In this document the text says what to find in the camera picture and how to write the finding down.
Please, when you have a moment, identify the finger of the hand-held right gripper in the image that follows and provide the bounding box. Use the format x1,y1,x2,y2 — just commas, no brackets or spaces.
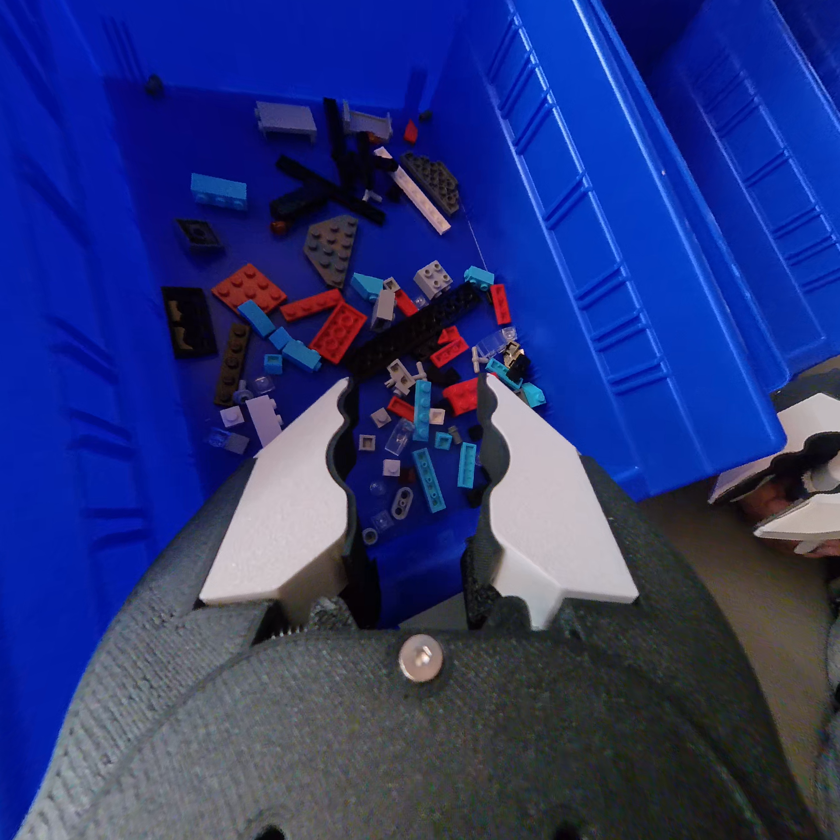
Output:
709,392,840,505
753,489,840,557

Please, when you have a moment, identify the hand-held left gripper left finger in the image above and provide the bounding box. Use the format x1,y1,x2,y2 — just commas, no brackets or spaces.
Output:
197,376,383,630

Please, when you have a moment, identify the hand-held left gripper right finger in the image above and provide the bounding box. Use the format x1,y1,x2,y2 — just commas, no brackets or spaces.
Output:
459,371,641,632

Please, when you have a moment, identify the pile of mixed toy bricks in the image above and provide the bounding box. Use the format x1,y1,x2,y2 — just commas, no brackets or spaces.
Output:
144,72,549,547

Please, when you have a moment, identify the large blue plastic bin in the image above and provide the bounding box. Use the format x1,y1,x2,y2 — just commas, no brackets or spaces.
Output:
0,0,788,840

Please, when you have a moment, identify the beige desk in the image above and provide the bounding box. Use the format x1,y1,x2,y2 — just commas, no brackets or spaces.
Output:
394,357,840,840

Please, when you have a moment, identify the person's right hand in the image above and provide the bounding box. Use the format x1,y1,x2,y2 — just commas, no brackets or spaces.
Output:
738,482,840,560

